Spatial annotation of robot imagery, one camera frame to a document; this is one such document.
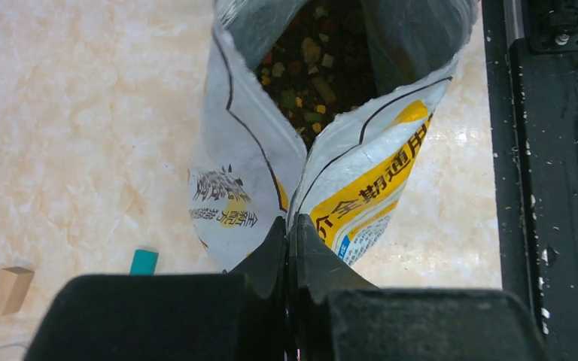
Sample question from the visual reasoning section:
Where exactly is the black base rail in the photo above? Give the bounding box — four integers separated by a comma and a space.
482, 1, 578, 360

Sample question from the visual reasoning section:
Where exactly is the wooden block right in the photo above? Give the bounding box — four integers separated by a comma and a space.
0, 266, 35, 316

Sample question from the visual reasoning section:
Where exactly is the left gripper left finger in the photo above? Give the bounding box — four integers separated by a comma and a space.
25, 218, 286, 360

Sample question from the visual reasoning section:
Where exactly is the pet food bag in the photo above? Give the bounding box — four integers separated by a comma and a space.
188, 1, 479, 271

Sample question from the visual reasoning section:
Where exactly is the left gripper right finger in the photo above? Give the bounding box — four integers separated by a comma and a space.
288, 214, 548, 360

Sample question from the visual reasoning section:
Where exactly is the teal block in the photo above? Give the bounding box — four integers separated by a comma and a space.
129, 249, 159, 275

